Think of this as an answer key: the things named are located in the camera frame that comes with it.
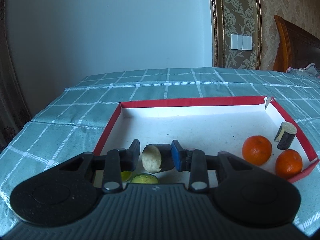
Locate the cucumber piece green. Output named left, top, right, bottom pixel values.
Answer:
left=131, top=173, right=159, bottom=184

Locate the orange mandarin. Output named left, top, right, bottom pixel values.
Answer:
left=242, top=135, right=272, bottom=166
left=275, top=149, right=303, bottom=179

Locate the eggplant piece dark skin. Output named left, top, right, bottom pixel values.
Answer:
left=274, top=121, right=297, bottom=150

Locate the green plaid bed sheet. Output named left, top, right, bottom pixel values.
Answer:
left=1, top=67, right=319, bottom=235

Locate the red shallow cardboard box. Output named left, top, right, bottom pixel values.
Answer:
left=93, top=95, right=320, bottom=188

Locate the patterned curtain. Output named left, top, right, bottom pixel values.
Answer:
left=1, top=0, right=31, bottom=151

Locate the gold framed wallpaper panel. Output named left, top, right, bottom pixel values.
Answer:
left=209, top=0, right=262, bottom=70

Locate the white wall switch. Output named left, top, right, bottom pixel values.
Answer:
left=231, top=34, right=253, bottom=50

